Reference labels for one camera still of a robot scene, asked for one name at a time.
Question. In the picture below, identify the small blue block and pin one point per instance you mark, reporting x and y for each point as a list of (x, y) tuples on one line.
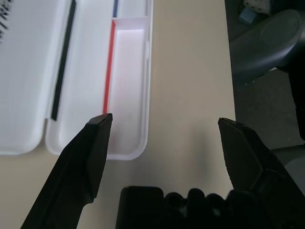
[(247, 15)]

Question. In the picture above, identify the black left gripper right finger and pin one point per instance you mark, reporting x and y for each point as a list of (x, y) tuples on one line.
[(247, 162)]

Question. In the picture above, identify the white plastic pencil case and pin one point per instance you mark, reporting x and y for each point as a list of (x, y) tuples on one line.
[(128, 83)]

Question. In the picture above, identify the grey robot left leg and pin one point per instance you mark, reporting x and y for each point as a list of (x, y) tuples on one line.
[(296, 174)]

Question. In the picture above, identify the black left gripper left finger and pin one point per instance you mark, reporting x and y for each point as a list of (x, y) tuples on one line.
[(78, 167)]

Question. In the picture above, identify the white speckled scrap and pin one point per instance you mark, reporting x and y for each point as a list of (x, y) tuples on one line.
[(257, 4)]

